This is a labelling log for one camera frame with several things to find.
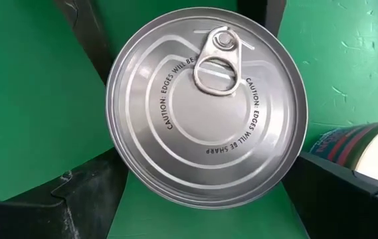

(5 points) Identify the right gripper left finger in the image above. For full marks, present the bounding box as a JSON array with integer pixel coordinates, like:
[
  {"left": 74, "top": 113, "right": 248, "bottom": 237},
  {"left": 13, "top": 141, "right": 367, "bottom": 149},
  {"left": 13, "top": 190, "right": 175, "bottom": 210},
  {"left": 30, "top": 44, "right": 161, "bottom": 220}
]
[{"left": 0, "top": 147, "right": 130, "bottom": 239}]

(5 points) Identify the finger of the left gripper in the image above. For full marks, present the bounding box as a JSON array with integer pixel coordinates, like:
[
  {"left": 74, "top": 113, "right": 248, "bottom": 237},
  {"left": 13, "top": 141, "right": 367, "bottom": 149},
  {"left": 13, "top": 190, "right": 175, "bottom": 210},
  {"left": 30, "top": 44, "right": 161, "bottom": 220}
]
[
  {"left": 54, "top": 0, "right": 115, "bottom": 85},
  {"left": 237, "top": 0, "right": 288, "bottom": 38}
]

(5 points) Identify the yellow blue label can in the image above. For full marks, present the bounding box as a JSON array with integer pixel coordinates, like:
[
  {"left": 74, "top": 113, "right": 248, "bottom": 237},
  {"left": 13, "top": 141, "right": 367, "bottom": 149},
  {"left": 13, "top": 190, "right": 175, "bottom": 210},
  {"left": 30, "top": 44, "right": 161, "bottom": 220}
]
[{"left": 105, "top": 6, "right": 309, "bottom": 210}]

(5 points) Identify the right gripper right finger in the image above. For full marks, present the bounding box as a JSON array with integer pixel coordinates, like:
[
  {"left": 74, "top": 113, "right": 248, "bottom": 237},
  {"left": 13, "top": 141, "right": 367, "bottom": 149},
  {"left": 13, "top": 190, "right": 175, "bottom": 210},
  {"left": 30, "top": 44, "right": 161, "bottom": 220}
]
[{"left": 281, "top": 151, "right": 378, "bottom": 239}]

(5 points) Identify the tall blue red salmon can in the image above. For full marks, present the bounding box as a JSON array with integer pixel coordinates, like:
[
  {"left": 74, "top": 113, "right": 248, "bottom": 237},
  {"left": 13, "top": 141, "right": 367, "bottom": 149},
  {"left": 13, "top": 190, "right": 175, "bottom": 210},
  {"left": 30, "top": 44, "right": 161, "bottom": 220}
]
[{"left": 309, "top": 118, "right": 378, "bottom": 189}]

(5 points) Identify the green table mat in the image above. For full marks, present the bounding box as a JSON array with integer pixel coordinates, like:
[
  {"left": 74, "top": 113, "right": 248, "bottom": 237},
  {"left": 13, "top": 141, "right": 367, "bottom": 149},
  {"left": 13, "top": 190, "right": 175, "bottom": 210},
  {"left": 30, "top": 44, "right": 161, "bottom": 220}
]
[{"left": 0, "top": 0, "right": 378, "bottom": 239}]

